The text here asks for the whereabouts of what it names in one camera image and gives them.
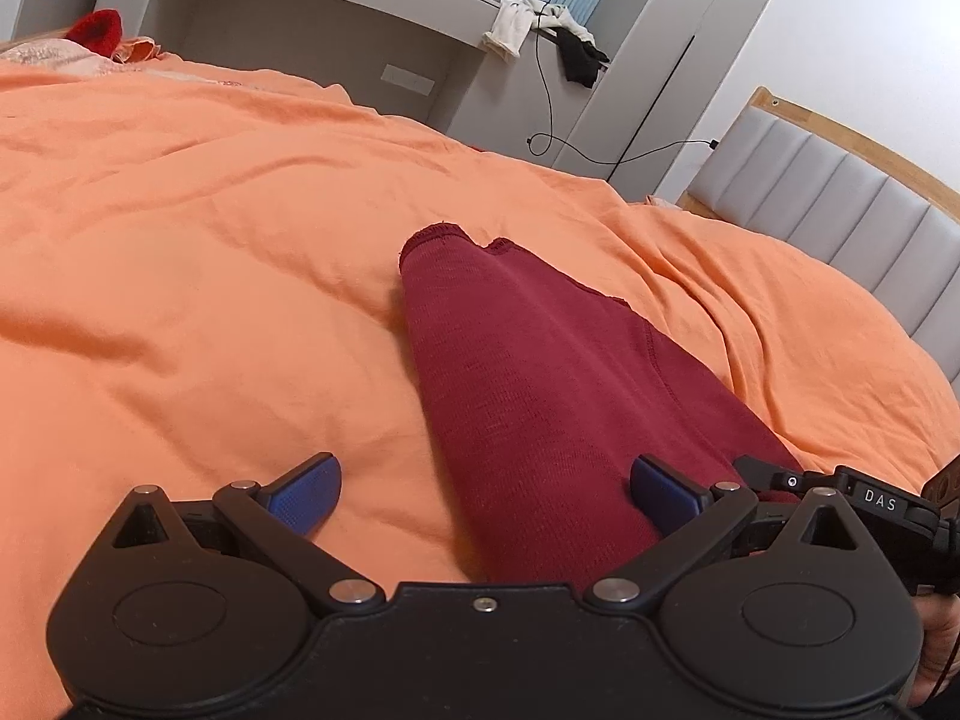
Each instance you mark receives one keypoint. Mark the black cloth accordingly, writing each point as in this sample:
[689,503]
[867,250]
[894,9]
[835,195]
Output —
[581,60]

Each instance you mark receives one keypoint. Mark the white wall socket plate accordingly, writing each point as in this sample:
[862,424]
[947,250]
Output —
[407,80]

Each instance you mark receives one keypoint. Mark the person's right hand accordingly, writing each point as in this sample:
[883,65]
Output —
[937,645]

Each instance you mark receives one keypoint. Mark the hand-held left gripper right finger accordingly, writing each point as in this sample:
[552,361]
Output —
[664,495]

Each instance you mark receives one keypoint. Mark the small orange cloth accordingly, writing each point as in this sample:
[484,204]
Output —
[139,51]

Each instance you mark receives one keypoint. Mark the white cloth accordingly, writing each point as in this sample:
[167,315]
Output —
[514,26]

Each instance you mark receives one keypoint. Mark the orange blanket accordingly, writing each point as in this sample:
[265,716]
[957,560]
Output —
[187,277]

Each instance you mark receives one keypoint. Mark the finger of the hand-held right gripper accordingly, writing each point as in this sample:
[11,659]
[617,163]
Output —
[780,476]

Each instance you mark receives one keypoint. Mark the grey plain tall cabinet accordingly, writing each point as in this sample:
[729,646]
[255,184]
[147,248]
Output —
[660,52]

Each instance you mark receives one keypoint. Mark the grey padded wooden headboard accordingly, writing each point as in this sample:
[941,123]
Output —
[847,195]

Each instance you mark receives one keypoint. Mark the dark red shirt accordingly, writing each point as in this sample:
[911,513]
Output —
[547,405]

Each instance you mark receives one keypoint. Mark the pale patterned pillow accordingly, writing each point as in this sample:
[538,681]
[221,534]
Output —
[45,56]

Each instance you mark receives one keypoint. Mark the red plush toy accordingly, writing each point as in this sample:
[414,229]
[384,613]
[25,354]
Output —
[94,26]

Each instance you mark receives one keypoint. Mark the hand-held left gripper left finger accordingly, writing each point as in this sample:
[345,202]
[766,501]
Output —
[304,491]

